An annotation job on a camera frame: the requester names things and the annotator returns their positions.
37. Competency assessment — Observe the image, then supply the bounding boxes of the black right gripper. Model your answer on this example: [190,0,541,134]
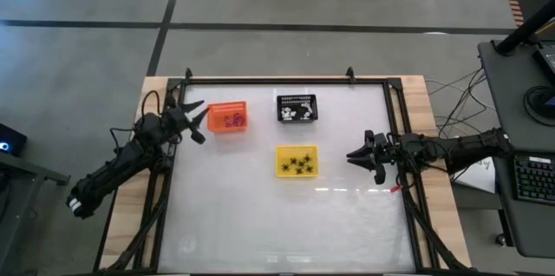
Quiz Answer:
[345,129,403,174]

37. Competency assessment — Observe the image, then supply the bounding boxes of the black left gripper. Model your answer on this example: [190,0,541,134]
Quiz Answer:
[160,93,212,137]

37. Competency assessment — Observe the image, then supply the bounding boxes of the orange plastic basket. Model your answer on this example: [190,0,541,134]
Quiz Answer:
[206,100,249,134]

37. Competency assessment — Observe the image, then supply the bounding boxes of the yellow plastic basket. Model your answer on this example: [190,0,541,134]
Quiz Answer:
[275,144,321,179]

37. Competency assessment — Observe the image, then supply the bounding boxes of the black plastic basket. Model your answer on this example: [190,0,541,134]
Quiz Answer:
[276,94,319,123]

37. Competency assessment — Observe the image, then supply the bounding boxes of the white paper sheet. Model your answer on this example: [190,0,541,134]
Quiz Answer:
[450,156,498,194]

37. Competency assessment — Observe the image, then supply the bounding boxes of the grey side desk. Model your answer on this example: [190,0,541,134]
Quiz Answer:
[476,39,555,260]

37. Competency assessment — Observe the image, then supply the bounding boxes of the grey metal table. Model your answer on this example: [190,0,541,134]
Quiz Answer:
[0,152,71,276]

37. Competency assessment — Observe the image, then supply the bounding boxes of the black backlit keyboard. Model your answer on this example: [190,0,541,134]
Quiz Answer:
[513,155,555,206]

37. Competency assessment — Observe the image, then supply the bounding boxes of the black round headphones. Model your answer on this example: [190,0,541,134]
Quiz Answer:
[522,84,555,128]

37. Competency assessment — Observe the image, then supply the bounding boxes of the black computer box with light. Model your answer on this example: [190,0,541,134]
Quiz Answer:
[0,122,29,158]

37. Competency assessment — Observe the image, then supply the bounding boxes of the black pole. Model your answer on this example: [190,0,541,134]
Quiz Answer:
[493,0,555,56]

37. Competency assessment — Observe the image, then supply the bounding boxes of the black laptop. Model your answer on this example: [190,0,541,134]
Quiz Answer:
[532,40,555,87]

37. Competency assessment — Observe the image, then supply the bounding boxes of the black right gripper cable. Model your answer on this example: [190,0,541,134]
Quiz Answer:
[395,166,418,190]

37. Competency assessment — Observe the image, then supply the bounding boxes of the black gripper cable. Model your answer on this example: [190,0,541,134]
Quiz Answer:
[395,166,418,190]
[140,89,162,116]

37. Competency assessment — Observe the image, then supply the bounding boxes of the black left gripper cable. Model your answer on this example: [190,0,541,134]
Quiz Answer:
[140,89,162,116]

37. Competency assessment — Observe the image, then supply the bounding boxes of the black floor cable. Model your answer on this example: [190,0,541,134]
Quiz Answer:
[427,66,498,138]

